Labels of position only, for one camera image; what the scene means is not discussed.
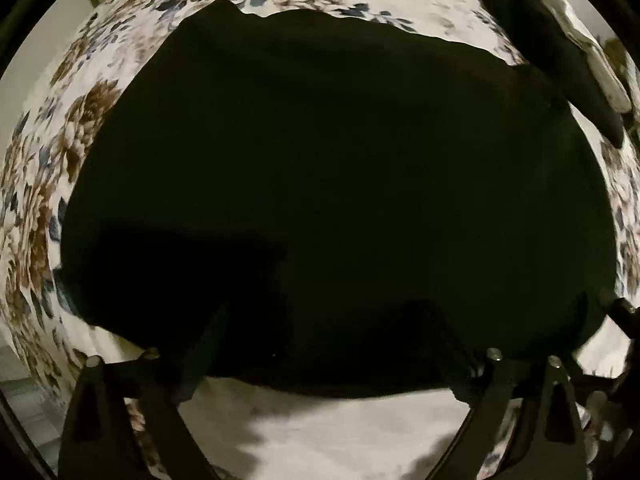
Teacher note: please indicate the black lion print sweatshirt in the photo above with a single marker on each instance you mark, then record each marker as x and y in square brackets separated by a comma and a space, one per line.
[325, 185]

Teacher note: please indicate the folded white cloth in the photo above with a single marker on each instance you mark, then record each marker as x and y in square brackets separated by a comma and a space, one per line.
[600, 75]

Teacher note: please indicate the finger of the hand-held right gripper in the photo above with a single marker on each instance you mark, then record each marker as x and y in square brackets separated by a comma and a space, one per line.
[625, 317]

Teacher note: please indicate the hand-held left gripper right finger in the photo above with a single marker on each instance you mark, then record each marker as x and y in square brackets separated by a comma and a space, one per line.
[450, 355]

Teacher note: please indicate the floral bed sheet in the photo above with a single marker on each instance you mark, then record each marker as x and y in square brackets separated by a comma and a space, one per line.
[60, 125]

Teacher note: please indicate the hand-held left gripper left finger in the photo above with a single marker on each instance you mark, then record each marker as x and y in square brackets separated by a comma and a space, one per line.
[200, 360]

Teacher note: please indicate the folded black clothes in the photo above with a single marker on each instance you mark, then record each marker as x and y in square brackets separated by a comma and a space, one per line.
[545, 45]

